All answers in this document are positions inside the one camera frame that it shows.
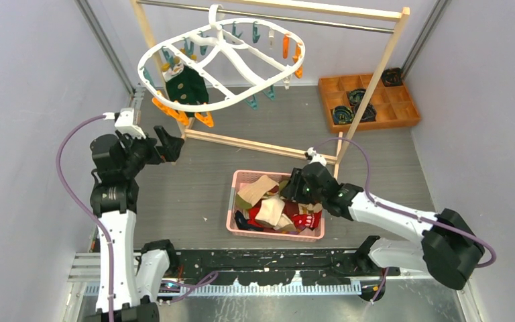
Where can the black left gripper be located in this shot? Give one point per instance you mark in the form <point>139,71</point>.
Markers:
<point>168,151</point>

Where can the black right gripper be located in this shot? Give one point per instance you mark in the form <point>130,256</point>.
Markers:
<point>292,189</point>

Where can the beige brown block sock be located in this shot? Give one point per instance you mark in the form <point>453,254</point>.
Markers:
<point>271,215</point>

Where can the navy santa sock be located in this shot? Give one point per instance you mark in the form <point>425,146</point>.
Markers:
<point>243,224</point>

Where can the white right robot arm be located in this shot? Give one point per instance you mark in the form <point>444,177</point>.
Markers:
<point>441,244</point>

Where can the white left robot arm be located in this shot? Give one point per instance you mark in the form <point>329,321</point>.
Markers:
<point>129,286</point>

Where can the white oval clip hanger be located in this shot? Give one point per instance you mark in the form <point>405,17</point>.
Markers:
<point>222,62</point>

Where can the pink perforated plastic basket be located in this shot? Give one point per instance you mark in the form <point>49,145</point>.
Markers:
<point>244,177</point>

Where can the green sock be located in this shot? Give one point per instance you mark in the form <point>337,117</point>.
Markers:
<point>184,85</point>

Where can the rolled dark sock in tray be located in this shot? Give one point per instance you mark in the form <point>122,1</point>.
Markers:
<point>355,96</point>

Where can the orange wooden divided tray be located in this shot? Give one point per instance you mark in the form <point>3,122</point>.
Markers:
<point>389,107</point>

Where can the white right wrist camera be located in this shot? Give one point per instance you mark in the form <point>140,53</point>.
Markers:
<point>314,157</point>

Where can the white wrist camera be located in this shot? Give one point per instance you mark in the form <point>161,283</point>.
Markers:
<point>126,123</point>
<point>314,157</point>

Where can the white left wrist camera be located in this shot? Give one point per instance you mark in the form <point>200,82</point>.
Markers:
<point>126,123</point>

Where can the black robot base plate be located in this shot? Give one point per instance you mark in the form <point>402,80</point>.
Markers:
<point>271,267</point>

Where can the wooden clothes rack frame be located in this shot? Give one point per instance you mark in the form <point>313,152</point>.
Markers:
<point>344,139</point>

